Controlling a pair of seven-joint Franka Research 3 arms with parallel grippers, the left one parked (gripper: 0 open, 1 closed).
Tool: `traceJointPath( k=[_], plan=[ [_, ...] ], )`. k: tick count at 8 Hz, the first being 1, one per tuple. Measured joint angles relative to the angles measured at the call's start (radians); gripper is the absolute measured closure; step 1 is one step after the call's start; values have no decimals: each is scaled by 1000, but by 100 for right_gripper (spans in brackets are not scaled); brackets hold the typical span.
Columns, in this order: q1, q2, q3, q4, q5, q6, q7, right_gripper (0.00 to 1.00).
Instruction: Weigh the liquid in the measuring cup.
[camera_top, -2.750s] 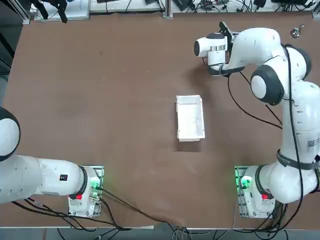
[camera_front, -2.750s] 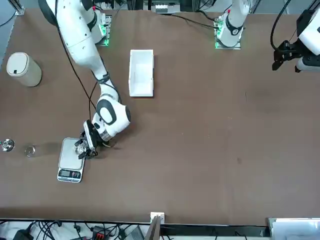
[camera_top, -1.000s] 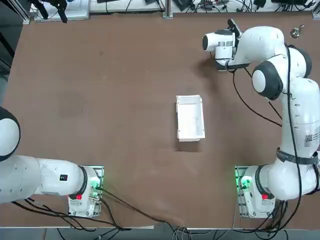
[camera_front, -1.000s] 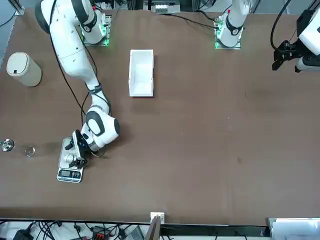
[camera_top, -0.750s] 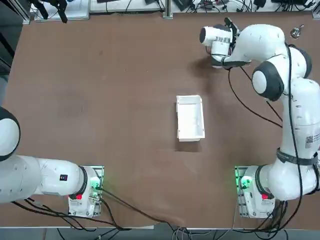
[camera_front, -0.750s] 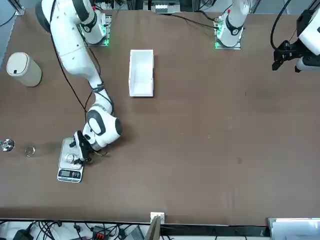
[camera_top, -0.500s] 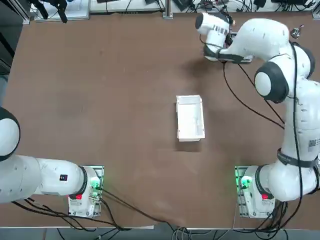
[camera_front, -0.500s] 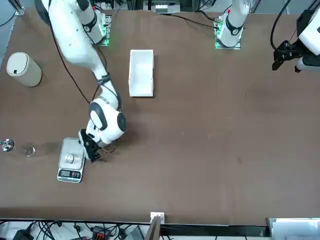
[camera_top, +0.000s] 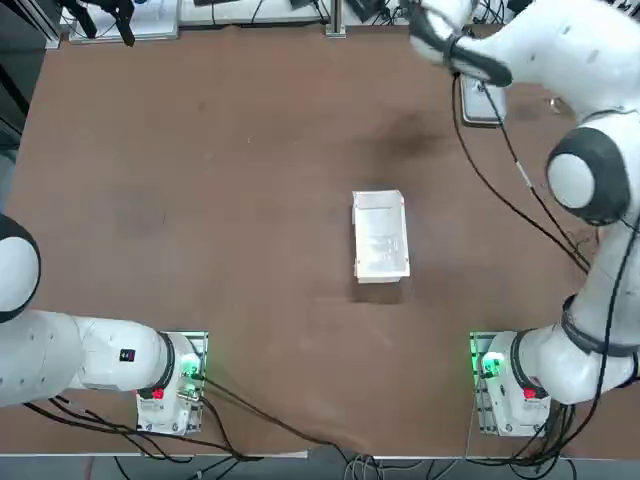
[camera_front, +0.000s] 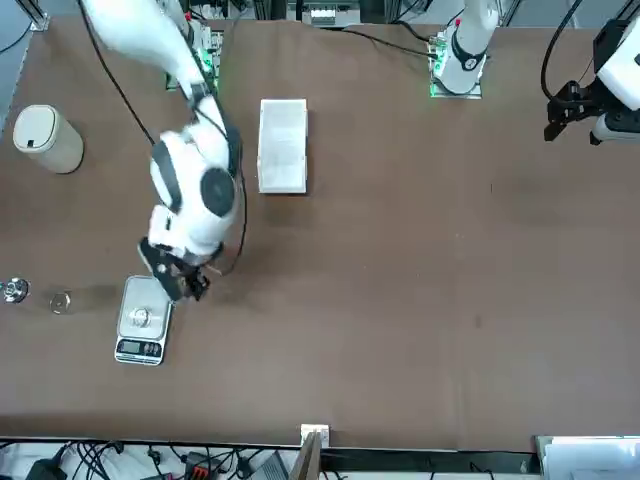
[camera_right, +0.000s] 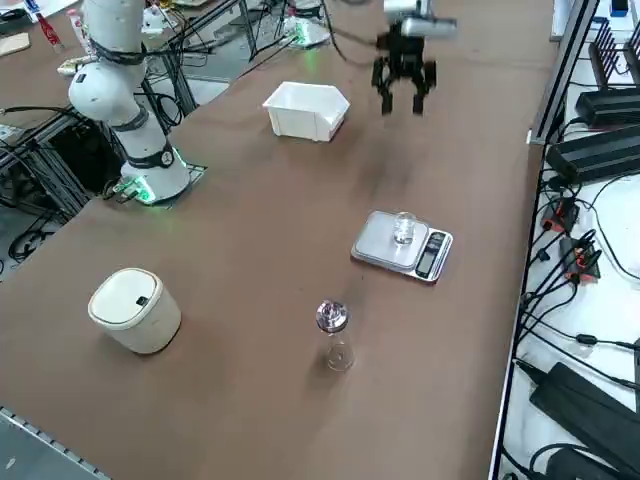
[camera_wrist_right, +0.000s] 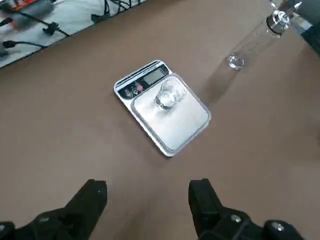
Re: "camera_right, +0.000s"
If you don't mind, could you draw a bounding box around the white lidded mini trash can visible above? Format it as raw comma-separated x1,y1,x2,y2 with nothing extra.
87,267,182,356

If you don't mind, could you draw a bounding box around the light wooden board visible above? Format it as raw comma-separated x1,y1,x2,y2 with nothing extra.
0,32,31,57

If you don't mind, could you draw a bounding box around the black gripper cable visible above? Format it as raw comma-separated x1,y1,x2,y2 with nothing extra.
324,0,386,65

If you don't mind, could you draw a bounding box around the red labelled bottle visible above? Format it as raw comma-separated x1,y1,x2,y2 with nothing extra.
33,9,66,51

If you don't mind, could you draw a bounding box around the black slotted rack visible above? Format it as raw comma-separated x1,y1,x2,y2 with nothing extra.
588,17,640,92

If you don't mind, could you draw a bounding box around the white plastic storage bin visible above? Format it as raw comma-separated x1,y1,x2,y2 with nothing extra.
261,81,351,145

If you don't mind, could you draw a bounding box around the red and black connector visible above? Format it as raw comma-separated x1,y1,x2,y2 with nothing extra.
557,235,602,285
538,197,581,234

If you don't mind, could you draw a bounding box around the clear glass measuring cup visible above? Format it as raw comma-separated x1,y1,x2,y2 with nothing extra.
390,210,418,247

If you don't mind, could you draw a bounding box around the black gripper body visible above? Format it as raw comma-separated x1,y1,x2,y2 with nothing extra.
375,22,427,65

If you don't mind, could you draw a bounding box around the aluminium frame post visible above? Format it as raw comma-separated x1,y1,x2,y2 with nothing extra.
527,0,600,147

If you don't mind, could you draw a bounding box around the large black power adapter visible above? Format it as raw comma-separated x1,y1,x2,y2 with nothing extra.
528,361,640,469

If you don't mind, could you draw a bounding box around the black cable with inline block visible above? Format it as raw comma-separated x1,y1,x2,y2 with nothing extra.
524,299,640,351

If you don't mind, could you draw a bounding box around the clear bottle with silver pump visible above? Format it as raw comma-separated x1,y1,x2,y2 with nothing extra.
314,297,357,374

